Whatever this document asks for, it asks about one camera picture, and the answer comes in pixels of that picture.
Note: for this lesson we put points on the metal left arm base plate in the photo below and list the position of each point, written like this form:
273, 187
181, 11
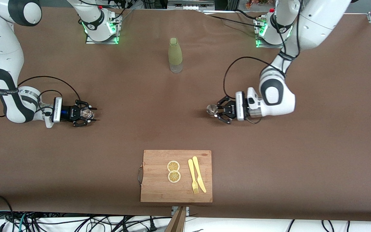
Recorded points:
271, 46

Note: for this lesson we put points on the clear glass beaker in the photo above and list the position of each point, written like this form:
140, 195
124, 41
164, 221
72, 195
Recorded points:
87, 113

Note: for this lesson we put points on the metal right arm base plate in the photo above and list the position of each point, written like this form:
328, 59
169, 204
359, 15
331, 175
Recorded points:
101, 42

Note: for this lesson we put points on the yellow plastic knife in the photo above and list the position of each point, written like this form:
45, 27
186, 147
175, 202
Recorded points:
197, 170

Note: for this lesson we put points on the glass bottle with green sleeve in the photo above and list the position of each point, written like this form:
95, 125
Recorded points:
175, 53

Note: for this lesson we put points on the yellow plastic fork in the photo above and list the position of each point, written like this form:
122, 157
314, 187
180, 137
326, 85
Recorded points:
191, 170

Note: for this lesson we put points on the lemon slice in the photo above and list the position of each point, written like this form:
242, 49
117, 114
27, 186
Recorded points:
173, 166
174, 176

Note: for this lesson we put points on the steel jigger measuring cup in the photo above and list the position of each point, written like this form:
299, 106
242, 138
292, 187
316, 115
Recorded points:
210, 109

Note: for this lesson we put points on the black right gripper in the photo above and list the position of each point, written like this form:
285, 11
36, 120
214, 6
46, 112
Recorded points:
71, 113

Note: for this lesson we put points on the brown table cover sheet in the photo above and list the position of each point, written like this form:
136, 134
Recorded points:
333, 129

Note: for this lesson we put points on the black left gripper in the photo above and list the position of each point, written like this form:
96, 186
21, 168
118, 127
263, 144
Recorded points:
231, 110

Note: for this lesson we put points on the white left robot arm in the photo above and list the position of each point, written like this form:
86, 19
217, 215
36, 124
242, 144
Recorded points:
275, 96

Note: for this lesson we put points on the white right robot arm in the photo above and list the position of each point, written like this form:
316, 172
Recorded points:
5, 51

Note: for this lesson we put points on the wooden post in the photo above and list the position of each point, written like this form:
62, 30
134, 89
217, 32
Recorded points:
177, 224

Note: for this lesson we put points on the small metal bracket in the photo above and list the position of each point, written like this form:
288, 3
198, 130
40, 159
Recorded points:
187, 210

